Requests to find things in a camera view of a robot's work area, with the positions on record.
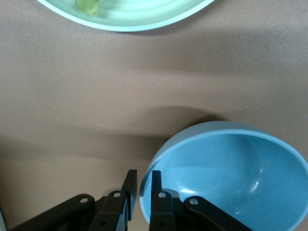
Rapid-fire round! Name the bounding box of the green plate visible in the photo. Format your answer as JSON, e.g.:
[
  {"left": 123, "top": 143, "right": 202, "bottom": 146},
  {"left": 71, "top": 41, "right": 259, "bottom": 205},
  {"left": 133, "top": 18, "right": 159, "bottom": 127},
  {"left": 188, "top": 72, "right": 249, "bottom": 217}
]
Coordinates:
[{"left": 36, "top": 0, "right": 215, "bottom": 33}]

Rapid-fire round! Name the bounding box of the brown table cloth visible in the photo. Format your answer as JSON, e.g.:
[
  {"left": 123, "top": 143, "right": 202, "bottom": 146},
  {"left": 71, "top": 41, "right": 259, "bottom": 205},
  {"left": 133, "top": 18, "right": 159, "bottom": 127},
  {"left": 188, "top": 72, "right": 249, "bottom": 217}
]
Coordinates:
[{"left": 0, "top": 0, "right": 308, "bottom": 231}]

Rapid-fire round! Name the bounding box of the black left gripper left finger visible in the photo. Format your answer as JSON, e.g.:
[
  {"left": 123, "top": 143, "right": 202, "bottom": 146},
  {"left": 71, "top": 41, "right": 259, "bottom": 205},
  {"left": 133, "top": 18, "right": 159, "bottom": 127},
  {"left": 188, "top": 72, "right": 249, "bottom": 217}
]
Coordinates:
[{"left": 9, "top": 169, "right": 138, "bottom": 231}]

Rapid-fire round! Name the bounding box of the blue bowl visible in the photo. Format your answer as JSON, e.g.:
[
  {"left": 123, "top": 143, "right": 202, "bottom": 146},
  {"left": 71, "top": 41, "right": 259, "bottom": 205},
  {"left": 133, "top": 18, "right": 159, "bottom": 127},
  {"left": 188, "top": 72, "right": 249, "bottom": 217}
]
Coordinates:
[{"left": 139, "top": 121, "right": 308, "bottom": 231}]

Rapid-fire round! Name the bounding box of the green lettuce leaf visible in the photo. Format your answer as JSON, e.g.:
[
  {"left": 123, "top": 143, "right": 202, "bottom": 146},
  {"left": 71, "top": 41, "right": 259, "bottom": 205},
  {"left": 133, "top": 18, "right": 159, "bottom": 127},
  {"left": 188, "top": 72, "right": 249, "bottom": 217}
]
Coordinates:
[{"left": 75, "top": 0, "right": 102, "bottom": 15}]

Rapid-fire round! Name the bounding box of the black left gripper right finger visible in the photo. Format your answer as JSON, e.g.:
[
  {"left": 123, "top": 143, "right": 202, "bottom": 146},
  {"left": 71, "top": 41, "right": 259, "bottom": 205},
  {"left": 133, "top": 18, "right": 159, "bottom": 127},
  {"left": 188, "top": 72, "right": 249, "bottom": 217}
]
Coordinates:
[{"left": 149, "top": 170, "right": 253, "bottom": 231}]

